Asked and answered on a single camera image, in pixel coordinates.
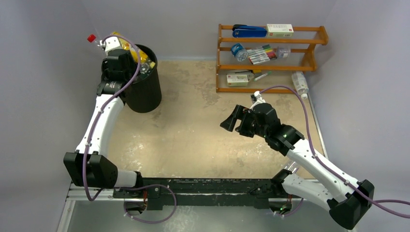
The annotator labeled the clear bottle white cap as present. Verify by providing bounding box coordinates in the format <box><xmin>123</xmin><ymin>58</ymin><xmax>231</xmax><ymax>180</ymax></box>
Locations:
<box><xmin>139</xmin><ymin>62</ymin><xmax>153</xmax><ymax>75</ymax></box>

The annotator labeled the yellow lemon drink bottle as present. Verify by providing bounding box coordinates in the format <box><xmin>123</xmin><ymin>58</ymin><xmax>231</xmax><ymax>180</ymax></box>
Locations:
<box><xmin>107</xmin><ymin>32</ymin><xmax>156</xmax><ymax>69</ymax></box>

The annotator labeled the red cap bottle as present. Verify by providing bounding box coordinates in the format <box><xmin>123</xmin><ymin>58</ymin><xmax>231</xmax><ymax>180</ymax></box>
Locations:
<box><xmin>87</xmin><ymin>34</ymin><xmax>103</xmax><ymax>48</ymax></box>

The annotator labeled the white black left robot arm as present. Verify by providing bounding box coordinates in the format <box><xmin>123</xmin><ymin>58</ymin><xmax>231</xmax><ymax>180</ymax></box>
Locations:
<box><xmin>63</xmin><ymin>49</ymin><xmax>144</xmax><ymax>198</ymax></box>

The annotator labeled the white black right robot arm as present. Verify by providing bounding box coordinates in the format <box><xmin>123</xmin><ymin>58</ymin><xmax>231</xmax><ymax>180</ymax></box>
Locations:
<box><xmin>220</xmin><ymin>103</ymin><xmax>375</xmax><ymax>230</ymax></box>

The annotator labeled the clear bottle under right arm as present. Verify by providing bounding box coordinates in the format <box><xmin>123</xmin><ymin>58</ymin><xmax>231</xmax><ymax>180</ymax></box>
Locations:
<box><xmin>283</xmin><ymin>160</ymin><xmax>300</xmax><ymax>173</ymax></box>

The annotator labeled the black plastic waste bin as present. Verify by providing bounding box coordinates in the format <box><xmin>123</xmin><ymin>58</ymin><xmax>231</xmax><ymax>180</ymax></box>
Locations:
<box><xmin>101</xmin><ymin>44</ymin><xmax>162</xmax><ymax>114</ymax></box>

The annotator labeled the white green stapler box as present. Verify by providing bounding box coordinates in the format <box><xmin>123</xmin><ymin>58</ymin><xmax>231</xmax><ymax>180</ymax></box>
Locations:
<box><xmin>226</xmin><ymin>73</ymin><xmax>254</xmax><ymax>87</ymax></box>

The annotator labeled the green white marker pen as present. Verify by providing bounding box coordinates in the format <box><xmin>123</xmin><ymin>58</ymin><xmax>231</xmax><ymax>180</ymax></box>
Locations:
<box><xmin>253</xmin><ymin>71</ymin><xmax>272</xmax><ymax>81</ymax></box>

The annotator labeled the orange wooden shelf rack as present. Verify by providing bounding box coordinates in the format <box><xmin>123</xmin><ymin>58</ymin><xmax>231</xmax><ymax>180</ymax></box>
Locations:
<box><xmin>216</xmin><ymin>24</ymin><xmax>329</xmax><ymax>93</ymax></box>

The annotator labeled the white label bottle by shelf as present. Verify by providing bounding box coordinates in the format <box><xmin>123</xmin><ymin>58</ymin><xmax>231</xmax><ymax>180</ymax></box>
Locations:
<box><xmin>292</xmin><ymin>72</ymin><xmax>309</xmax><ymax>100</ymax></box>

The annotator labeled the pack of coloured markers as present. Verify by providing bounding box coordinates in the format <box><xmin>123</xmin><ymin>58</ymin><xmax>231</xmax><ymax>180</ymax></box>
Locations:
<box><xmin>247</xmin><ymin>44</ymin><xmax>278</xmax><ymax>65</ymax></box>

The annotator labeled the blue tape dispenser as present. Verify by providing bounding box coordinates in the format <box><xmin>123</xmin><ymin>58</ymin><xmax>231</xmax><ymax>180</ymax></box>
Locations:
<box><xmin>231</xmin><ymin>43</ymin><xmax>248</xmax><ymax>62</ymax></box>

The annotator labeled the small clear jar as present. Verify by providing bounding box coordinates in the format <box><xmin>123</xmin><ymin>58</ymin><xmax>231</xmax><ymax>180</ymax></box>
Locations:
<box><xmin>276</xmin><ymin>47</ymin><xmax>291</xmax><ymax>59</ymax></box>

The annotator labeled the blue stapler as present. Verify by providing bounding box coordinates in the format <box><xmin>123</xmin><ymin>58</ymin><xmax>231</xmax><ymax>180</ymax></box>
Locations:
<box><xmin>232</xmin><ymin>24</ymin><xmax>267</xmax><ymax>38</ymax></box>

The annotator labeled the white green box top shelf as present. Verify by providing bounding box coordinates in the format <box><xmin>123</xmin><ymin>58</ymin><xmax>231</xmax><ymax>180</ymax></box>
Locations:
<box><xmin>266</xmin><ymin>24</ymin><xmax>294</xmax><ymax>38</ymax></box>

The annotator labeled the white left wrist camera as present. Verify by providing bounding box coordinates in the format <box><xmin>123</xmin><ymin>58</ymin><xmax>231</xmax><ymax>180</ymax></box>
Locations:
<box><xmin>99</xmin><ymin>36</ymin><xmax>123</xmax><ymax>55</ymax></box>

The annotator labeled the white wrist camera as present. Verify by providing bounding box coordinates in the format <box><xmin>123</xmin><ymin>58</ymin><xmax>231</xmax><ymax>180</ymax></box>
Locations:
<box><xmin>250</xmin><ymin>91</ymin><xmax>266</xmax><ymax>109</ymax></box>
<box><xmin>99</xmin><ymin>36</ymin><xmax>123</xmax><ymax>55</ymax></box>

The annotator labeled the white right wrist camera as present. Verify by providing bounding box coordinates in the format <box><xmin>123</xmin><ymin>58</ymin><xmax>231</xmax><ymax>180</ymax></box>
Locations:
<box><xmin>250</xmin><ymin>91</ymin><xmax>266</xmax><ymax>109</ymax></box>

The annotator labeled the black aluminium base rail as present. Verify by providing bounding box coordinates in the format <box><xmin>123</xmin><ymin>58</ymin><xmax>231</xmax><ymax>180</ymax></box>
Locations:
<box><xmin>65</xmin><ymin>176</ymin><xmax>331</xmax><ymax>215</ymax></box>

